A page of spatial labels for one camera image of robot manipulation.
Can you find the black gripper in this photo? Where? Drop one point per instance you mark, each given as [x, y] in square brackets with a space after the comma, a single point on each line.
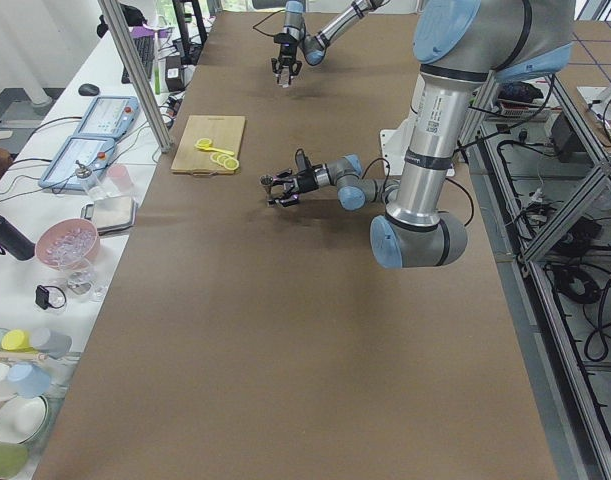
[306, 182]
[286, 53]

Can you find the clear glass shaker cup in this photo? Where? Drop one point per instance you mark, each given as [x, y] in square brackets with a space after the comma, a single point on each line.
[284, 79]

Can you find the steel jigger measuring cup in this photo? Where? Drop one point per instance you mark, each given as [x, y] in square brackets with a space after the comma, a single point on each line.
[267, 182]

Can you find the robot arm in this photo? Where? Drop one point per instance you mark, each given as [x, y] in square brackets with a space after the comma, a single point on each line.
[294, 37]
[459, 44]

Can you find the pink plastic cup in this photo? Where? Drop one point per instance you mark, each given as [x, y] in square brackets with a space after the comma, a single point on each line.
[120, 177]

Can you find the grey plastic cup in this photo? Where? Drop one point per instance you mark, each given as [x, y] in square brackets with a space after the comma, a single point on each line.
[50, 342]

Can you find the yellow plastic cup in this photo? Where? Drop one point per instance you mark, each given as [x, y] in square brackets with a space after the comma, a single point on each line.
[16, 340]

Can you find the blue plastic cup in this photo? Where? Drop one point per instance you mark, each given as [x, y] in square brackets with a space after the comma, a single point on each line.
[28, 379]

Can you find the bamboo cutting board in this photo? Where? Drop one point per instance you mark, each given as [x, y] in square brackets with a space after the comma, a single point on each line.
[225, 131]

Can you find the yellow plastic spoon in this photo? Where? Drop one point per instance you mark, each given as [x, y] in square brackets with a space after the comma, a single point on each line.
[221, 150]

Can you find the lemon slice on spoon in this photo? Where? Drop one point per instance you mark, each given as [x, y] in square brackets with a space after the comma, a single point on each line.
[204, 144]

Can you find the black keyboard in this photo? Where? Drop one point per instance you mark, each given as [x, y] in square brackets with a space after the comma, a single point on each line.
[145, 49]

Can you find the metal tray scale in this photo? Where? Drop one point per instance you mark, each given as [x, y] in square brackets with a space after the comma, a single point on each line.
[111, 215]

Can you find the upper blue teach pendant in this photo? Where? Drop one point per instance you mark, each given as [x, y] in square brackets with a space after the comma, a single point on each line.
[108, 116]

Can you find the blue teach pendant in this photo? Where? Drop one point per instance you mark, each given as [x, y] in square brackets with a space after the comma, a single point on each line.
[96, 153]
[108, 116]

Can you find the lower blue teach pendant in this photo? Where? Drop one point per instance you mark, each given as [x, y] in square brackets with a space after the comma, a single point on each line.
[96, 153]

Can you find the black computer mouse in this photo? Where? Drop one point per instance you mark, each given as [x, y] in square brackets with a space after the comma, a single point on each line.
[88, 89]

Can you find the pink bowl with ice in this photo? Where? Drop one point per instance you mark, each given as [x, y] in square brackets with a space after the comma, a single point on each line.
[68, 242]

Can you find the clear wine glass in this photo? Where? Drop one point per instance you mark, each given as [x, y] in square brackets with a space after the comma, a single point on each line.
[84, 281]

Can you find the black smart watch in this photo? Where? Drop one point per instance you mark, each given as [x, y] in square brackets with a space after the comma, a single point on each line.
[50, 297]

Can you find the black water bottle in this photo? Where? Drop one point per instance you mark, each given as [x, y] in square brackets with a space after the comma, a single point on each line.
[14, 242]

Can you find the black power adapter box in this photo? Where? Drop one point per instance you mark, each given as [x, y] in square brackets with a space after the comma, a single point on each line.
[566, 143]

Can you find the green bowl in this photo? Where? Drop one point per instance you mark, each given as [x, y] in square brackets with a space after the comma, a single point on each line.
[13, 458]

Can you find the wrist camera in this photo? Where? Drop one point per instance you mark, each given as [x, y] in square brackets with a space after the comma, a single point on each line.
[302, 161]

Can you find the aluminium frame post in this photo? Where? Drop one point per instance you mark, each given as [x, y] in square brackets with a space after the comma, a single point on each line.
[120, 32]

